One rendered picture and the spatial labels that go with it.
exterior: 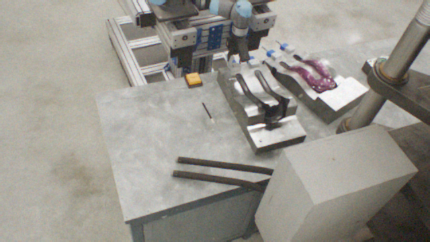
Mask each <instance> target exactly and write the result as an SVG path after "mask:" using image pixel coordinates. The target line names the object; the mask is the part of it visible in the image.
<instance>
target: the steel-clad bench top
mask: <svg viewBox="0 0 430 242"><path fill-rule="evenodd" d="M400 37H401V36H399V37H394V38H388V39H383V40H376V41H372V42H366V43H361V44H355V46H347V47H343V48H336V49H332V50H326V51H322V52H314V53H310V54H309V55H311V56H317V57H321V58H324V59H326V60H327V61H328V62H329V63H330V64H331V65H332V66H333V68H334V69H335V70H336V71H337V72H338V74H340V76H342V77H343V78H344V79H347V78H349V77H352V78H354V79H355V80H356V81H357V82H358V83H360V84H361V85H363V86H364V87H366V88H367V89H369V88H370V86H369V85H368V82H367V77H368V76H367V75H366V74H365V73H364V72H363V70H362V67H363V65H364V63H365V62H366V61H367V60H370V59H373V58H380V57H383V56H387V55H388V57H389V56H390V54H391V52H392V51H393V49H394V47H395V46H396V44H397V42H398V41H399V39H400ZM410 69H413V70H416V71H418V72H421V73H424V74H426V75H430V56H429V55H428V54H427V53H426V52H425V51H424V50H423V49H422V51H421V52H420V53H419V55H418V57H417V58H416V59H415V61H414V62H413V64H412V66H411V67H410ZM217 75H218V71H212V72H209V73H202V74H199V76H200V79H201V80H202V83H203V87H196V88H192V89H188V87H187V84H186V82H185V79H184V77H180V78H176V79H170V80H166V81H158V82H154V83H147V84H144V85H137V86H133V87H126V88H122V89H115V90H111V91H104V92H100V93H94V95H95V100H96V104H97V109H98V112H99V117H100V120H101V126H102V129H103V134H104V137H105V143H106V146H107V151H108V155H109V158H110V163H111V166H112V172H113V175H114V180H115V184H116V189H117V192H118V198H119V201H120V206H121V209H122V214H123V217H124V221H126V220H131V219H133V218H138V217H140V216H144V215H148V214H151V213H154V212H158V211H161V210H165V209H168V208H172V207H175V206H179V205H182V204H186V203H189V202H193V201H196V200H199V199H202V198H207V197H209V196H213V195H216V194H218V193H221V192H225V191H227V190H231V189H234V188H238V187H240V186H234V185H229V184H220V183H215V182H210V181H201V180H196V179H187V178H182V177H173V176H171V170H172V169H176V170H181V171H190V172H195V173H204V174H209V175H218V176H224V177H233V178H237V179H244V180H247V181H250V182H258V181H261V180H265V179H269V178H271V175H266V174H261V173H251V172H246V171H236V170H231V169H221V168H215V167H206V166H200V165H190V164H184V163H176V162H175V158H176V156H181V157H191V158H196V159H207V160H213V161H223V162H229V163H239V164H244V165H254V166H260V167H268V168H272V169H275V167H276V165H277V162H278V161H279V158H280V156H281V153H282V151H283V149H285V148H288V147H293V146H296V145H300V144H303V143H307V142H310V141H314V140H318V139H321V138H325V137H328V136H333V135H336V129H337V127H338V126H339V124H340V122H341V121H342V119H344V118H346V117H352V115H353V114H354V112H355V111H356V109H357V107H358V106H356V107H355V108H354V109H352V110H350V111H349V112H348V113H346V114H344V115H343V116H341V117H340V118H338V119H337V120H335V121H334V122H332V123H331V124H329V125H327V124H326V123H325V122H324V121H323V120H321V119H320V118H319V117H318V116H317V115H316V114H315V113H314V112H313V111H312V110H310V109H309V108H308V107H307V106H305V105H304V104H303V103H302V102H301V101H300V100H299V99H298V98H297V97H296V96H294V95H293V94H292V93H291V92H290V91H288V90H287V89H286V88H285V87H284V86H283V85H282V84H281V83H280V82H279V81H278V80H277V79H276V78H275V80H276V81H277V84H278V85H279V87H280V88H281V89H282V90H284V91H285V92H287V93H289V94H290V95H291V96H292V97H293V98H294V99H295V100H296V102H297V104H298V109H297V111H296V118H297V120H298V121H299V123H300V125H301V126H302V128H303V129H304V131H305V133H306V134H307V135H306V138H305V139H304V142H303V143H298V144H295V145H290V146H288V147H283V148H280V149H276V150H272V151H268V152H264V153H260V154H257V155H255V154H254V152H253V151H252V149H251V147H250V145H249V143H248V141H247V139H246V137H245V135H244V133H243V131H242V129H241V127H240V126H239V123H238V122H237V119H236V118H235V116H234V115H233V114H232V113H233V112H232V110H231V108H230V106H229V104H228V102H227V100H226V98H225V96H224V94H223V92H222V90H221V88H220V86H219V84H218V83H217ZM202 103H204V105H205V106H206V108H207V110H208V111H209V113H210V115H211V117H212V119H213V121H214V124H213V123H212V121H211V119H210V117H209V115H208V114H207V112H206V110H205V108H204V107H203V105H202ZM373 122H375V123H377V124H382V125H385V126H389V127H393V128H400V127H403V126H407V125H410V124H415V123H418V122H421V121H420V120H419V119H417V118H416V117H414V116H411V115H410V114H409V113H407V112H405V111H404V110H402V109H401V108H399V107H398V106H396V104H394V103H393V102H390V101H389V100H386V102H385V103H384V105H383V107H382V109H381V110H380V111H379V113H378V115H377V116H376V117H375V118H374V120H373Z"/></svg>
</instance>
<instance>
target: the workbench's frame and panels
mask: <svg viewBox="0 0 430 242"><path fill-rule="evenodd" d="M270 179H271V178H269V179H265V180H261V181H257V182H255V183H257V184H261V185H264V186H268V184H269V181H270ZM263 196H264V194H262V193H259V192H256V191H255V190H252V189H249V188H245V187H238V188H234V189H231V190H227V191H225V192H221V193H218V194H216V195H213V196H209V197H207V198H202V199H199V200H196V201H193V202H189V203H186V204H182V205H179V206H175V207H172V208H168V209H165V210H161V211H158V212H154V213H151V214H148V215H144V216H140V217H138V218H133V219H131V220H126V221H124V222H125V225H126V224H128V225H129V226H128V228H129V232H130V236H131V240H132V242H228V241H232V240H234V239H238V238H240V237H242V238H243V239H247V238H249V237H251V235H252V234H253V233H256V232H258V231H259V229H258V226H257V224H256V222H255V219H256V218H255V215H256V213H257V210H258V208H259V205H260V203H261V201H262V199H263Z"/></svg>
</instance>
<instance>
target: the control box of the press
mask: <svg viewBox="0 0 430 242"><path fill-rule="evenodd" d="M417 172H418V169H417V168H416V167H415V166H414V164H413V163H411V161H410V160H409V159H408V157H407V156H406V155H405V154H404V152H403V151H402V149H401V148H400V147H399V146H398V145H397V143H396V142H395V141H394V139H393V138H392V137H391V136H390V135H389V134H388V133H387V132H386V130H385V129H384V128H383V126H378V125H377V124H374V125H371V126H366V127H363V128H358V129H355V130H351V131H348V132H344V133H341V134H336V135H333V136H328V137H325V138H321V139H318V140H314V141H310V142H307V143H303V144H300V145H296V146H293V147H288V148H285V149H283V151H282V153H281V156H280V158H279V161H278V162H277V165H276V167H275V170H274V172H273V175H272V177H271V179H270V181H269V184H268V186H267V189H266V191H265V194H264V196H263V199H262V201H261V203H260V205H259V208H258V210H257V213H256V215H255V218H256V219H255V222H256V224H257V226H258V229H259V231H260V233H261V236H262V237H263V240H264V242H336V241H338V240H341V239H344V238H347V237H350V236H352V235H354V234H356V232H358V230H360V228H362V227H363V226H364V225H365V224H366V223H367V222H368V221H369V220H370V219H371V217H373V215H375V213H377V211H379V210H380V209H381V208H382V207H383V206H384V205H385V204H386V203H387V202H388V201H389V199H391V197H393V195H395V193H397V191H399V189H401V187H403V185H405V183H406V182H407V181H408V180H410V179H411V178H412V177H413V176H414V175H415V174H416V173H417Z"/></svg>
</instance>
